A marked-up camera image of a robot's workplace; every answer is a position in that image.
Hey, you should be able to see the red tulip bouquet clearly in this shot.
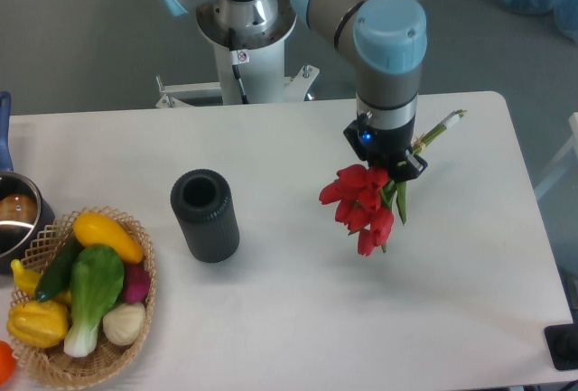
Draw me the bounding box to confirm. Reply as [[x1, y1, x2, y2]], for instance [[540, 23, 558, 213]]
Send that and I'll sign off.
[[318, 108, 468, 257]]

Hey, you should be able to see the yellow squash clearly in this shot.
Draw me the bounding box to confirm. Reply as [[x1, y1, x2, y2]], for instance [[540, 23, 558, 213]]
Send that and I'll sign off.
[[72, 212, 145, 265]]

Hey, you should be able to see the orange fruit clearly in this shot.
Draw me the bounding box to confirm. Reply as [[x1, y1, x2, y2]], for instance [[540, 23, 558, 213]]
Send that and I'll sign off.
[[0, 340, 16, 385]]

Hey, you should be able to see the green bok choy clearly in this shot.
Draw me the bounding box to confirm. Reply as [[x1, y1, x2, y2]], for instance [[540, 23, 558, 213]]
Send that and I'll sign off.
[[63, 245, 125, 358]]

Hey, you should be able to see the purple radish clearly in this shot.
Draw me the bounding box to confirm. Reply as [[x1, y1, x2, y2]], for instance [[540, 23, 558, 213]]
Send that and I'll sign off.
[[122, 265, 151, 303]]

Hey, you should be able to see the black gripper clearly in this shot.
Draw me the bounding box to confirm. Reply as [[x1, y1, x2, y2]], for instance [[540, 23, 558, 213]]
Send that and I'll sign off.
[[343, 114, 428, 182]]

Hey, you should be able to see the woven wicker basket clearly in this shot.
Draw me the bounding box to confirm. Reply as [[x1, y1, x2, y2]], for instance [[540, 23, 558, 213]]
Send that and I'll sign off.
[[9, 206, 156, 390]]

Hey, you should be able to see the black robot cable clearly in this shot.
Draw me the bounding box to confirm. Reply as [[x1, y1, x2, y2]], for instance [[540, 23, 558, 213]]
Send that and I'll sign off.
[[228, 27, 250, 106]]

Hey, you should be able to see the yellow banana pepper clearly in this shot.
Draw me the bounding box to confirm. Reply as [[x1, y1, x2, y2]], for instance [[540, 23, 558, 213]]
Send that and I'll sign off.
[[10, 259, 72, 306]]

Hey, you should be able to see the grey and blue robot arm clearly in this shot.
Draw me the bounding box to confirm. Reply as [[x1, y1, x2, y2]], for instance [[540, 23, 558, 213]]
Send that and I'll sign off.
[[161, 0, 427, 182]]

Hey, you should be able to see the white garlic bulb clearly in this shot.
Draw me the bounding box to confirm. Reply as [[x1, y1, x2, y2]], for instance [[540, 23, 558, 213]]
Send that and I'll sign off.
[[103, 303, 145, 346]]

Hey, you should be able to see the black box at table edge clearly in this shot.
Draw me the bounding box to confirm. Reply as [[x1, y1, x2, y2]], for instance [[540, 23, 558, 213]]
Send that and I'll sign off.
[[544, 323, 577, 371]]

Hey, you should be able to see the blue handled steel pot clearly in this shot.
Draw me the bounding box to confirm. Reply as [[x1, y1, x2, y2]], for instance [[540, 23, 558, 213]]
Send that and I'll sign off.
[[1, 91, 54, 275]]

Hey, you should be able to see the dark grey ribbed vase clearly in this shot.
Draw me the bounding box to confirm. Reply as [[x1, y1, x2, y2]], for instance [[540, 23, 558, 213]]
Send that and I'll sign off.
[[170, 169, 239, 264]]

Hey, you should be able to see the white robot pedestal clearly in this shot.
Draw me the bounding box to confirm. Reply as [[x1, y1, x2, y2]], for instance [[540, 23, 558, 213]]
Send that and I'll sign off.
[[156, 0, 320, 108]]

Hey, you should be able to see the green cucumber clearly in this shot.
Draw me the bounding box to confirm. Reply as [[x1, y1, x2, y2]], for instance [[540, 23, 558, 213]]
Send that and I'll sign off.
[[34, 237, 84, 303]]

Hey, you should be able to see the yellow bell pepper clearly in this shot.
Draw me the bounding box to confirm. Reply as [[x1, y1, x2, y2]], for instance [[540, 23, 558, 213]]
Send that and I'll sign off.
[[6, 301, 69, 349]]

